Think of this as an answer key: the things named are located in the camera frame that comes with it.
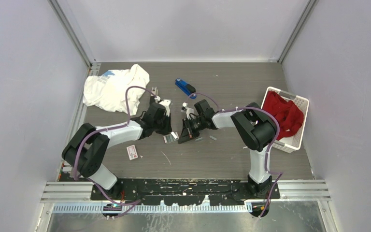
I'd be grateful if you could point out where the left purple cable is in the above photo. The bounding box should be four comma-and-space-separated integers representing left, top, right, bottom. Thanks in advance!
71, 86, 160, 218

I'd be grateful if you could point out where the red cloth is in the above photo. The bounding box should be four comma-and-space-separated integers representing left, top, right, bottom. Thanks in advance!
262, 91, 304, 140

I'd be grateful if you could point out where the white plastic basket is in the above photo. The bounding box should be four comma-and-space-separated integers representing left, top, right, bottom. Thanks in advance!
261, 87, 309, 153

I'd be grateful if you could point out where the white crumpled t-shirt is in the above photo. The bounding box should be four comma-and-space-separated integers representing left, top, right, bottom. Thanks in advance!
83, 64, 150, 116

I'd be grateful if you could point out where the box of staples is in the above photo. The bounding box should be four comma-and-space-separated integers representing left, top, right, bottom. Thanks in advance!
163, 131, 179, 144

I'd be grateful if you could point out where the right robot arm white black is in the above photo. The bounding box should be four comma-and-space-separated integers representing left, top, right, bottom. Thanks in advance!
178, 100, 279, 199

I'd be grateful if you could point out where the blue black stapler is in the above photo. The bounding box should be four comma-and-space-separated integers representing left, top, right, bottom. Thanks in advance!
175, 78, 196, 96

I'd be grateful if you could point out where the staple box lid sleeve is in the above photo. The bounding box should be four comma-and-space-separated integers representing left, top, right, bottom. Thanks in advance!
126, 145, 139, 160

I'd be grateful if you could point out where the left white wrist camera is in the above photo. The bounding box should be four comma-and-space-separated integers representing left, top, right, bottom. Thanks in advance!
154, 96, 171, 116

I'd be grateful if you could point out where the white perforated cable rail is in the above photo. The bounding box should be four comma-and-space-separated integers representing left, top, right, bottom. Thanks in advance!
53, 203, 252, 213

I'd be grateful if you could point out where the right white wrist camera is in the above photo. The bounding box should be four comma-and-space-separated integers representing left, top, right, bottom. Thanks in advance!
181, 102, 194, 119

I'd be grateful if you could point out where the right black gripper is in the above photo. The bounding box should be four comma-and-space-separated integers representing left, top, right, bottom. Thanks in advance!
179, 116, 206, 144

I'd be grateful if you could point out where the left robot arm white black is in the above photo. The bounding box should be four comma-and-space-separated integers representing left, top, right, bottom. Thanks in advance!
61, 99, 172, 200

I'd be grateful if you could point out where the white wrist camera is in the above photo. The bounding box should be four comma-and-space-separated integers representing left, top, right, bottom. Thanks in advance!
154, 96, 171, 116
181, 102, 194, 119

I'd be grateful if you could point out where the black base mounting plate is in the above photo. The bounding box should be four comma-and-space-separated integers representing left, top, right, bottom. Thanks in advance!
90, 178, 281, 206

